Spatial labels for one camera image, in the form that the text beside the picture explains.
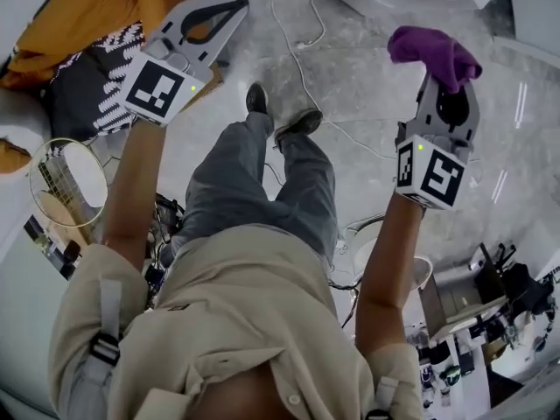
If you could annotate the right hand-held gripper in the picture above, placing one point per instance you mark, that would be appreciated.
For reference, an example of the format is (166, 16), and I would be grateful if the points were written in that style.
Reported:
(439, 175)

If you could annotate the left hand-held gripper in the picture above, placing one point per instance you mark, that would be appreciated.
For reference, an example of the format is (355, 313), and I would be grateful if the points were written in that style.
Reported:
(153, 88)

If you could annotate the purple cloth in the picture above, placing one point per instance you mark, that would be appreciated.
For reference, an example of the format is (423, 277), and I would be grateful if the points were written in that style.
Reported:
(433, 53)

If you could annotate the person's right forearm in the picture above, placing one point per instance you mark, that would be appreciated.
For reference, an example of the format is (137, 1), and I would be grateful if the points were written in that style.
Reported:
(385, 269)

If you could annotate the person's left forearm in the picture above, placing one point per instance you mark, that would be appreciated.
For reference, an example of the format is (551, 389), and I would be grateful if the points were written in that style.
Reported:
(131, 199)

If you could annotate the black shoe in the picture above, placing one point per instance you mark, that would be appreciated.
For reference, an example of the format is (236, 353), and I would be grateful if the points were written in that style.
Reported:
(302, 123)
(256, 99)

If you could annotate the orange sofa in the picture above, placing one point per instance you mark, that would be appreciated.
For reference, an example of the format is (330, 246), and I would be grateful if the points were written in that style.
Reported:
(87, 11)

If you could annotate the black white striped pillow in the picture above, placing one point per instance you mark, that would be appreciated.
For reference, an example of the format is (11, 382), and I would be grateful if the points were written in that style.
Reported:
(87, 90)

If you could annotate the person's grey trousers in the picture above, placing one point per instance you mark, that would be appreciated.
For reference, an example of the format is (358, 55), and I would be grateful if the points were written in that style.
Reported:
(245, 191)

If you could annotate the white cushion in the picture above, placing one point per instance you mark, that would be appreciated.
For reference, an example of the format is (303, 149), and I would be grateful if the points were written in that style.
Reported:
(22, 121)

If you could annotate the person's beige shirt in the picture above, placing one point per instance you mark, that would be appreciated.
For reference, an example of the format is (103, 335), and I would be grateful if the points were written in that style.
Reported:
(240, 322)

